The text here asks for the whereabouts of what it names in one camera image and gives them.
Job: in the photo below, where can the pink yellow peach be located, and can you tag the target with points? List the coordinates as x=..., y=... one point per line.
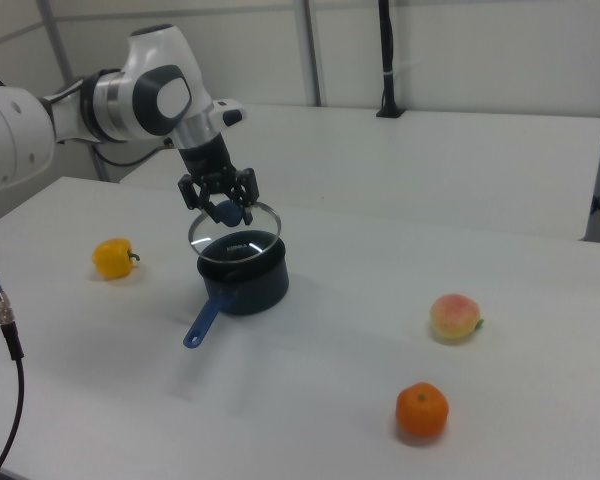
x=454, y=320

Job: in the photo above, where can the slanted silver frame post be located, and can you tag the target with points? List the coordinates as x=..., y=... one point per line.
x=55, y=40

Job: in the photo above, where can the white side table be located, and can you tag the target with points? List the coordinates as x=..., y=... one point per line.
x=430, y=165

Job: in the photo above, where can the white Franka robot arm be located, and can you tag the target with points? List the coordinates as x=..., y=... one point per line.
x=150, y=60

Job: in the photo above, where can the glass lid with blue knob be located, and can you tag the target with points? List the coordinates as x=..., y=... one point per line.
x=229, y=216

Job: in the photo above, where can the orange mandarin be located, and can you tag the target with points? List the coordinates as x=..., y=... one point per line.
x=422, y=410

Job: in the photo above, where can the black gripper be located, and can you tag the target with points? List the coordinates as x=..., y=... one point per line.
x=212, y=165

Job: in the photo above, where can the yellow bell pepper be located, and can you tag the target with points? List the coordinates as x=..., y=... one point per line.
x=111, y=260

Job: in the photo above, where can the silver metal frame post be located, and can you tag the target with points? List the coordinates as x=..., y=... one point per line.
x=314, y=50

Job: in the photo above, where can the black clamped pole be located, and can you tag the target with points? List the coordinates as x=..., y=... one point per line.
x=387, y=50

